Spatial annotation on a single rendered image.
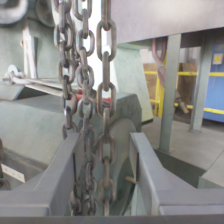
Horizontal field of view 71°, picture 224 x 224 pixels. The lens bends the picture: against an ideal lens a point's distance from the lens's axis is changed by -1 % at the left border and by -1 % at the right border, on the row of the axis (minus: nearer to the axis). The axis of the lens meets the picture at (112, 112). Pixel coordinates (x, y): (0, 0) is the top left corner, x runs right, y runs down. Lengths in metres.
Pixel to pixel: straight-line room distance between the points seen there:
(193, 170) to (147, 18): 0.58
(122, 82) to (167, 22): 0.38
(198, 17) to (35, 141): 0.55
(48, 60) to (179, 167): 1.06
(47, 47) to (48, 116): 1.00
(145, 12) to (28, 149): 0.61
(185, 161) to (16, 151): 0.54
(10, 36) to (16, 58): 0.13
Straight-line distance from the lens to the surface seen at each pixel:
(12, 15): 1.12
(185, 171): 0.68
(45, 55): 1.27
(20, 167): 0.32
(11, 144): 0.35
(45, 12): 1.26
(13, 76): 0.52
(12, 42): 1.23
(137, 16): 0.73
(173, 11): 0.65
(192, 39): 0.98
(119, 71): 0.88
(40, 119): 0.33
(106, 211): 0.19
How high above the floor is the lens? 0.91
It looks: 15 degrees down
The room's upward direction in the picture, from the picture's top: straight up
